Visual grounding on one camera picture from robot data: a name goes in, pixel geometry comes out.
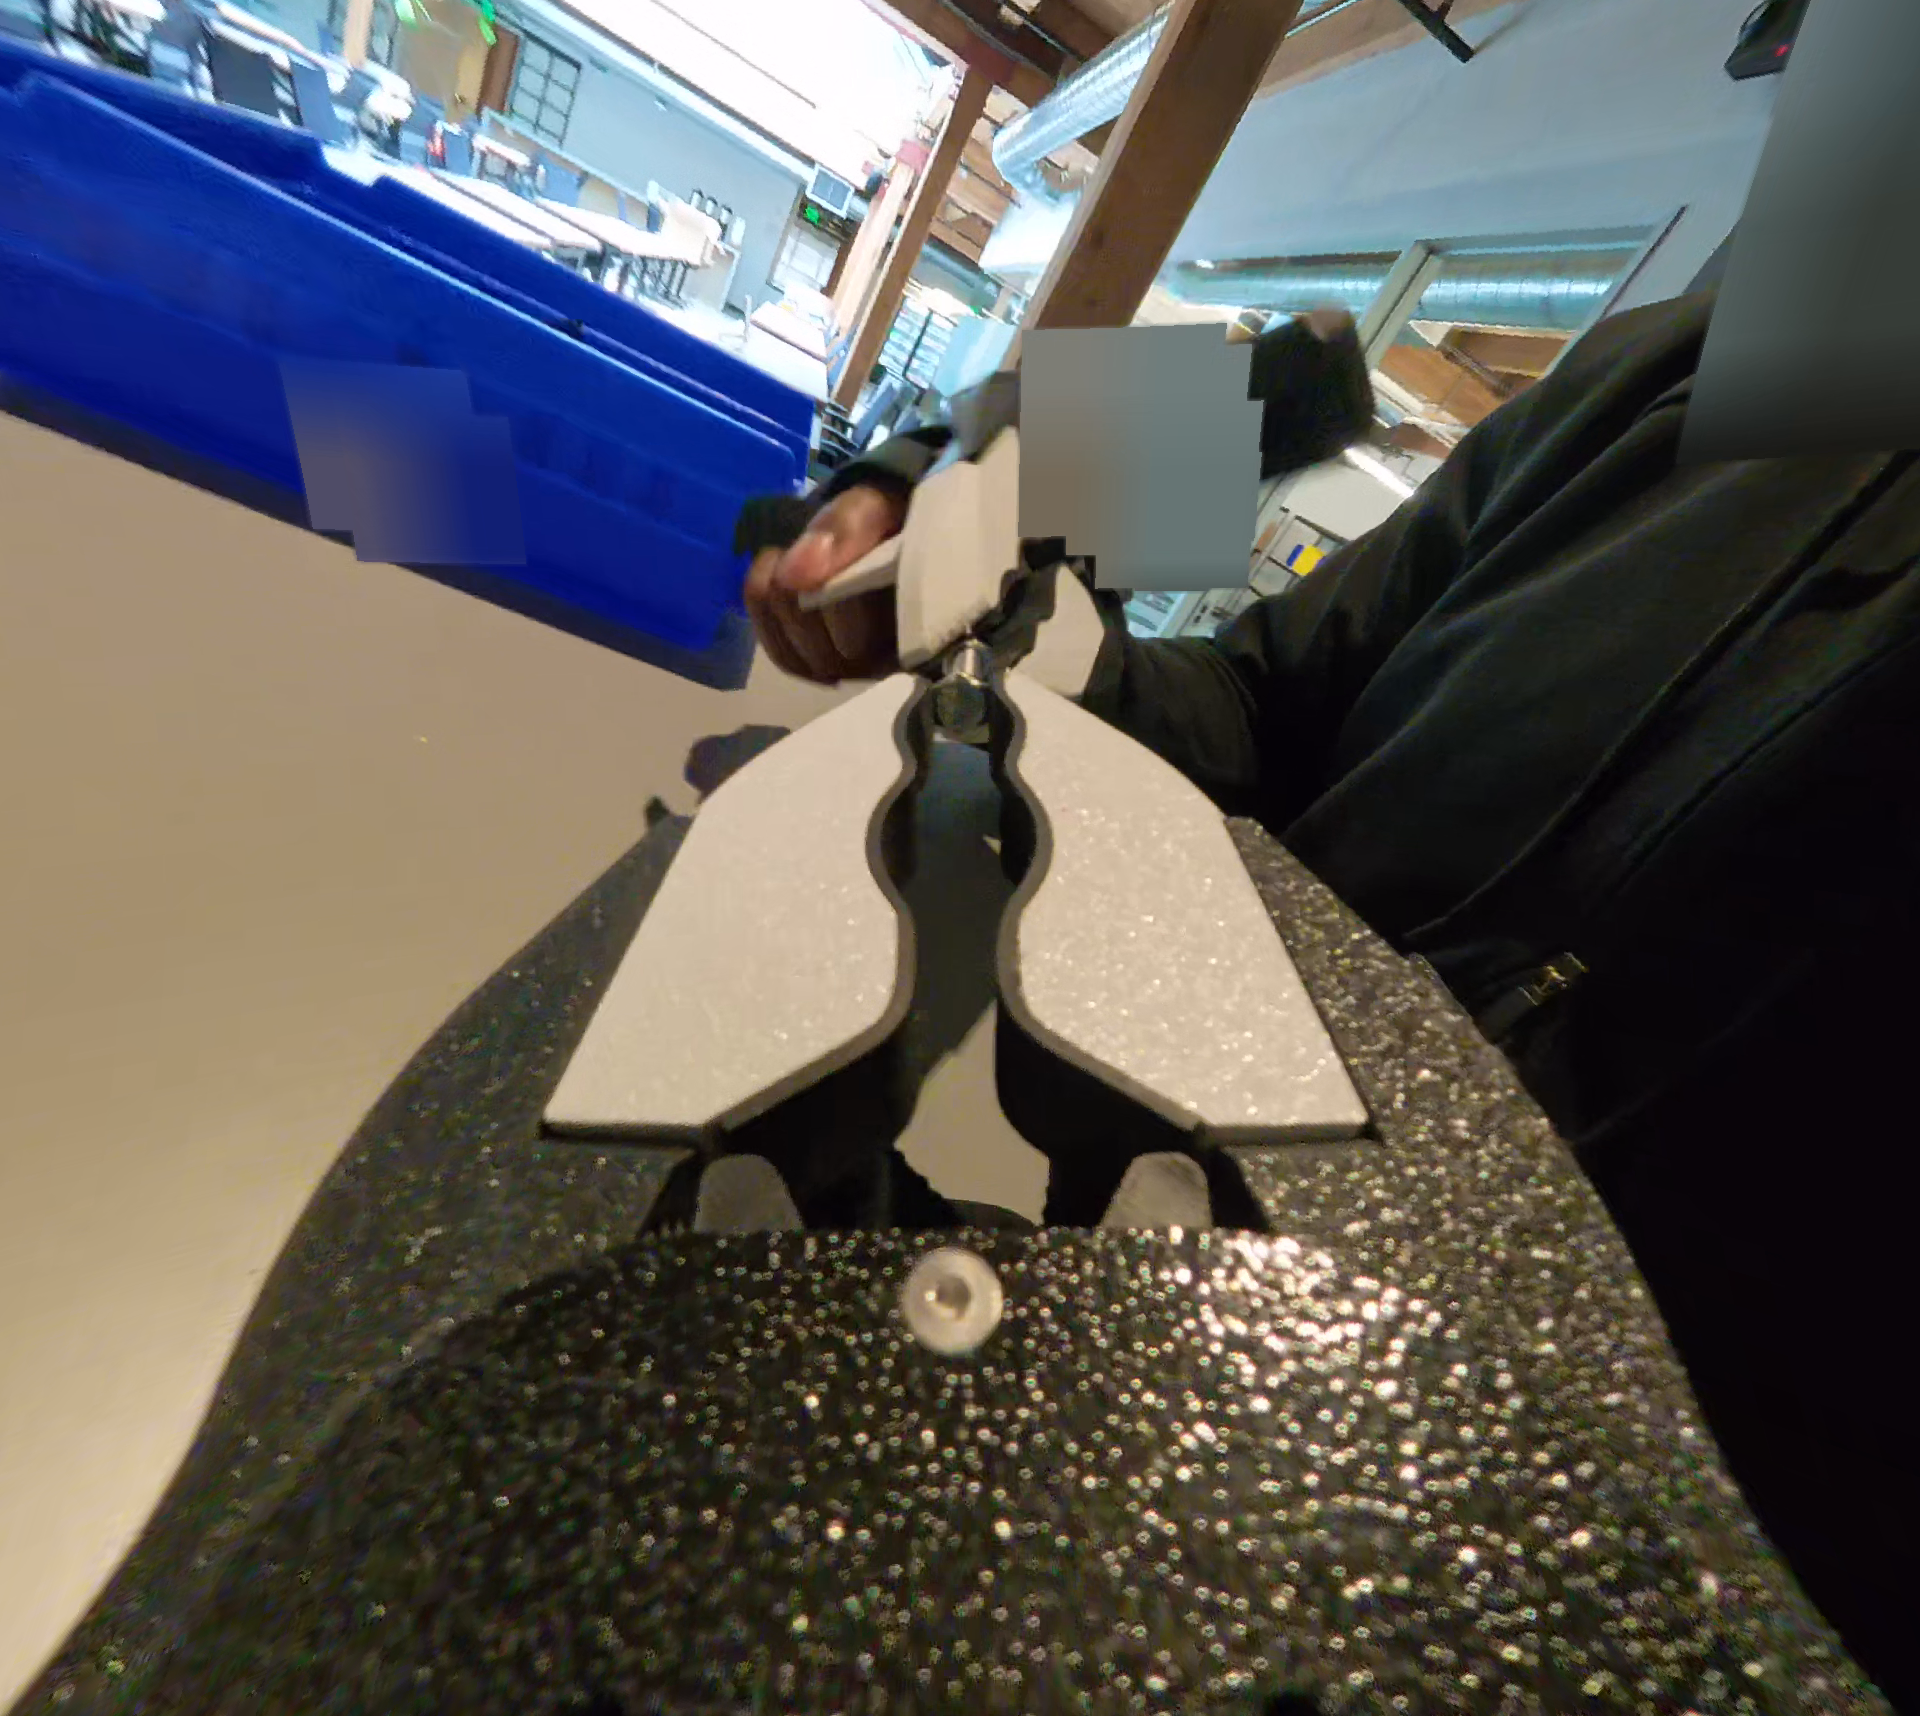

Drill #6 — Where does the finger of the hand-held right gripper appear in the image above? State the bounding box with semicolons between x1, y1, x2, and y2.
1028;564;1121;702
793;438;1039;679

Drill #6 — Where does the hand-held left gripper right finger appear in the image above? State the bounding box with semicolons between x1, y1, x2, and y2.
991;678;1375;1151

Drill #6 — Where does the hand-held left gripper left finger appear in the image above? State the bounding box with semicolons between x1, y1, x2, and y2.
540;672;931;1212

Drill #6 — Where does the blue storage bin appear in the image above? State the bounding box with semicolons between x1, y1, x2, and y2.
0;32;822;465

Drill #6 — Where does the person's right forearm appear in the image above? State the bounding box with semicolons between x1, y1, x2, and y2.
1075;290;1727;847

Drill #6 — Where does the person's right hand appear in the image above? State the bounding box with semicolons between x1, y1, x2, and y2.
744;487;913;685

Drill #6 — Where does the wooden support beam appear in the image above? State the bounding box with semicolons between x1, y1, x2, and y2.
1015;0;1416;338
828;66;996;413

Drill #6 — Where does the person in black jacket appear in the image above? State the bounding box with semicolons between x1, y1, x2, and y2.
1273;290;1920;1716

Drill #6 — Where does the black wall device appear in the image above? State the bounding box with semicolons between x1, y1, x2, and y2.
1724;0;1824;83

